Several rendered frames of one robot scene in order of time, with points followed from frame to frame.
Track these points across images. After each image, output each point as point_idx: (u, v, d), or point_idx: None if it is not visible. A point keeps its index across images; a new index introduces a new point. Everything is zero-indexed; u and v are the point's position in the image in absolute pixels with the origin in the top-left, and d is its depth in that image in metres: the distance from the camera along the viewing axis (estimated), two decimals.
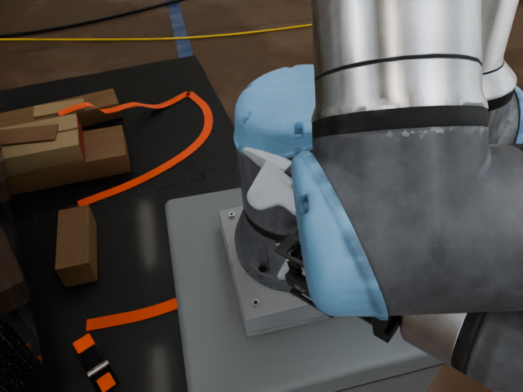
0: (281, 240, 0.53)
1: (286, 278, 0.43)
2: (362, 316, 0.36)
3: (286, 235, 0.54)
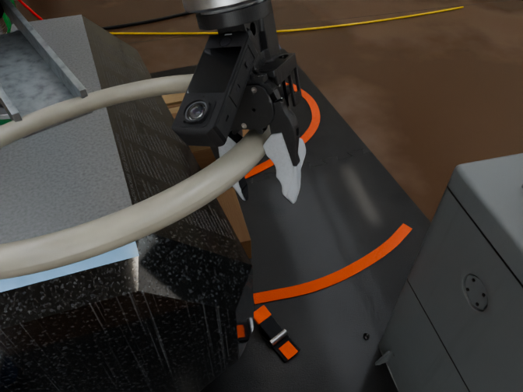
0: (247, 190, 0.52)
1: None
2: None
3: (243, 194, 0.51)
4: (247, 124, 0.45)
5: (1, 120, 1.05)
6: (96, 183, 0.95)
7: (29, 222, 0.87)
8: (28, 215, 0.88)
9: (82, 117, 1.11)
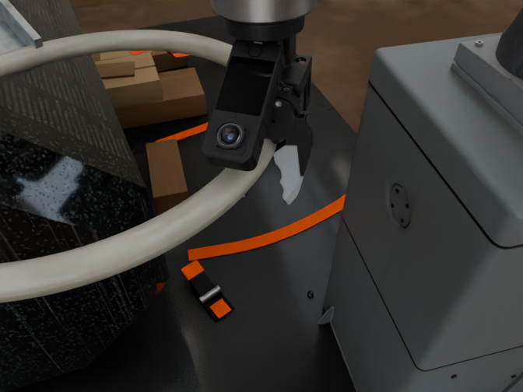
0: None
1: None
2: None
3: (245, 192, 0.50)
4: None
5: None
6: None
7: None
8: None
9: None
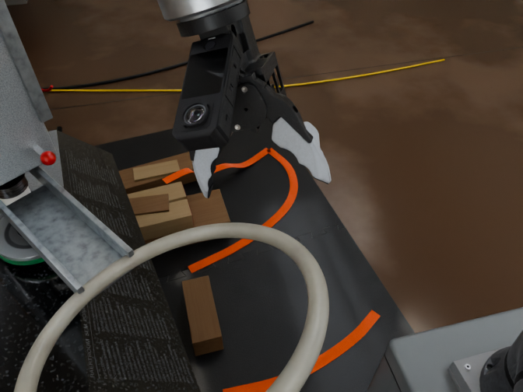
0: (211, 189, 0.52)
1: None
2: None
3: (208, 192, 0.52)
4: (240, 125, 0.45)
5: None
6: (55, 354, 1.01)
7: None
8: None
9: (48, 267, 1.18)
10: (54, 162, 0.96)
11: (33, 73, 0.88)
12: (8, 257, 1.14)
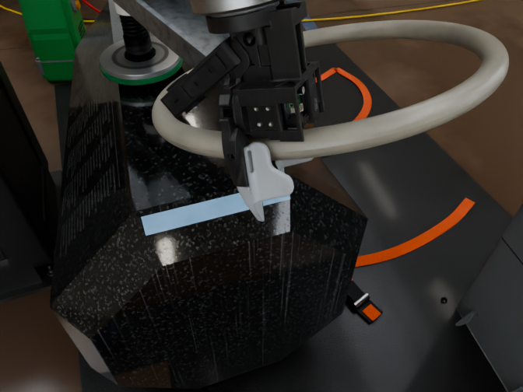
0: None
1: (317, 120, 0.44)
2: (300, 33, 0.38)
3: None
4: None
5: None
6: None
7: (187, 169, 0.94)
8: (184, 163, 0.95)
9: None
10: None
11: None
12: (156, 73, 1.12)
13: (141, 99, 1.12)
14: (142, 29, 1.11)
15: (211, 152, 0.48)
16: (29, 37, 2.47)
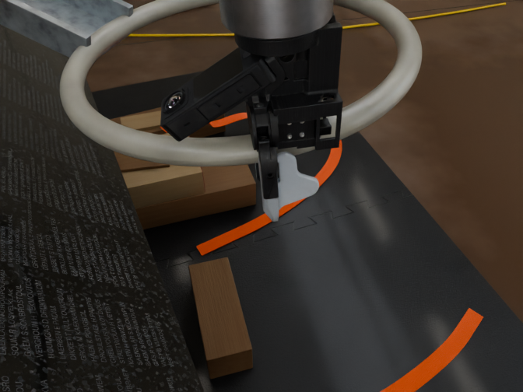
0: None
1: (324, 119, 0.45)
2: (335, 44, 0.38)
3: (259, 180, 0.52)
4: (250, 134, 0.43)
5: None
6: None
7: None
8: None
9: None
10: None
11: None
12: None
13: None
14: None
15: (217, 162, 0.44)
16: None
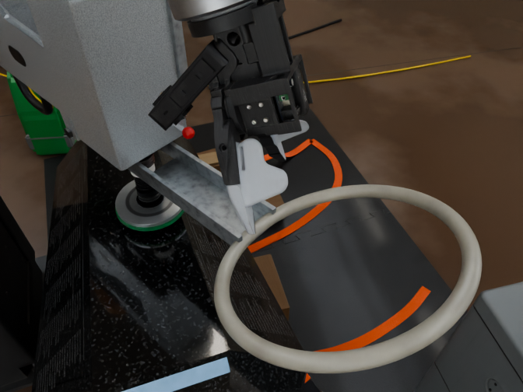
0: (279, 156, 0.54)
1: (307, 111, 0.45)
2: (283, 26, 0.39)
3: (272, 157, 0.55)
4: None
5: None
6: (188, 304, 1.16)
7: (142, 344, 1.09)
8: (139, 337, 1.10)
9: (165, 234, 1.33)
10: (194, 136, 1.11)
11: (186, 58, 1.04)
12: None
13: (107, 257, 1.27)
14: None
15: (289, 368, 0.66)
16: (20, 117, 2.62)
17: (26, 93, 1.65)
